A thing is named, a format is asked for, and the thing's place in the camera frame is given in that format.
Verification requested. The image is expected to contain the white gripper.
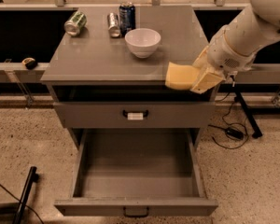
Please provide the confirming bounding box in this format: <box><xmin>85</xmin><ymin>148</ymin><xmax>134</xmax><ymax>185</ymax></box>
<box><xmin>190</xmin><ymin>25</ymin><xmax>256</xmax><ymax>94</ymax></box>

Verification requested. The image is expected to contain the yellow sponge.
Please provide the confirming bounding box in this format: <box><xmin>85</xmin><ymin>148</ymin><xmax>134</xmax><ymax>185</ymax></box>
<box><xmin>165</xmin><ymin>63</ymin><xmax>200</xmax><ymax>91</ymax></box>

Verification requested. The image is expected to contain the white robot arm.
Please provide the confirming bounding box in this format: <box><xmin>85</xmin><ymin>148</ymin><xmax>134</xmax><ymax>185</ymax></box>
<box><xmin>190</xmin><ymin>0</ymin><xmax>280</xmax><ymax>93</ymax></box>

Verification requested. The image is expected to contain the closed grey upper drawer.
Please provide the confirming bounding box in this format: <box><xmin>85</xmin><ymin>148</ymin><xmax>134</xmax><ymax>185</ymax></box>
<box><xmin>54</xmin><ymin>102</ymin><xmax>215</xmax><ymax>128</ymax></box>

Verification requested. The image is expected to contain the grey drawer cabinet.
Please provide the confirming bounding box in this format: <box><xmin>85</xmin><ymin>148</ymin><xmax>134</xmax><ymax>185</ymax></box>
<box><xmin>41</xmin><ymin>6</ymin><xmax>216</xmax><ymax>145</ymax></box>

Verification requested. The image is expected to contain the open grey lower drawer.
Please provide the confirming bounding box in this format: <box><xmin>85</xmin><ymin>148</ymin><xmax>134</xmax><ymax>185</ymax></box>
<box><xmin>55</xmin><ymin>129</ymin><xmax>218</xmax><ymax>217</ymax></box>

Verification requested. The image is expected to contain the white bowl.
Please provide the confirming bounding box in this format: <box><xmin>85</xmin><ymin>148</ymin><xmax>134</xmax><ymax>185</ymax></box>
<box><xmin>125</xmin><ymin>28</ymin><xmax>161</xmax><ymax>59</ymax></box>

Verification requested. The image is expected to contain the black stand leg right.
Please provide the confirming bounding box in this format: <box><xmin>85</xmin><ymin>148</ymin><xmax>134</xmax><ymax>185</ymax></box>
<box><xmin>233</xmin><ymin>86</ymin><xmax>262</xmax><ymax>139</ymax></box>

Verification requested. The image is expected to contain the blue soda can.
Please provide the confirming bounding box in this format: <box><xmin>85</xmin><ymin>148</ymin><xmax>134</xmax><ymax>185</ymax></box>
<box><xmin>119</xmin><ymin>2</ymin><xmax>135</xmax><ymax>36</ymax></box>

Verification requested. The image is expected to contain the silver can lying down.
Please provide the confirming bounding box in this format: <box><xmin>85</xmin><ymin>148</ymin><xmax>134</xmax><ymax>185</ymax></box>
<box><xmin>107</xmin><ymin>13</ymin><xmax>121</xmax><ymax>38</ymax></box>

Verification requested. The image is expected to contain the green can lying down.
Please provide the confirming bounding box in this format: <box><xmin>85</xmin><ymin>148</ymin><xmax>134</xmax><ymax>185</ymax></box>
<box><xmin>63</xmin><ymin>11</ymin><xmax>87</xmax><ymax>36</ymax></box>

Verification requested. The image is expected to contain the black tape measure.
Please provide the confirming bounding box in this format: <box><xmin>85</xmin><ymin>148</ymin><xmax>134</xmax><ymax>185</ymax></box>
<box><xmin>22</xmin><ymin>57</ymin><xmax>38</xmax><ymax>70</ymax></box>

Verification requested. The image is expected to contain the black bar lower left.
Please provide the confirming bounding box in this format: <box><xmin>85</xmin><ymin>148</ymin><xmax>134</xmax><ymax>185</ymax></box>
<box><xmin>12</xmin><ymin>166</ymin><xmax>39</xmax><ymax>224</ymax></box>

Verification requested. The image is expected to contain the black power adapter with cable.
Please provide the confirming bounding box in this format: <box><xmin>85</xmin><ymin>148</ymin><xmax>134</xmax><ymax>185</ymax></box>
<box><xmin>207</xmin><ymin>91</ymin><xmax>250</xmax><ymax>150</ymax></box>

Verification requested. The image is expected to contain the black cable lower left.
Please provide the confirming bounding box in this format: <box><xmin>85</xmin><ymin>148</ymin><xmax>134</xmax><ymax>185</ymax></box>
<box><xmin>0</xmin><ymin>175</ymin><xmax>45</xmax><ymax>224</ymax></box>

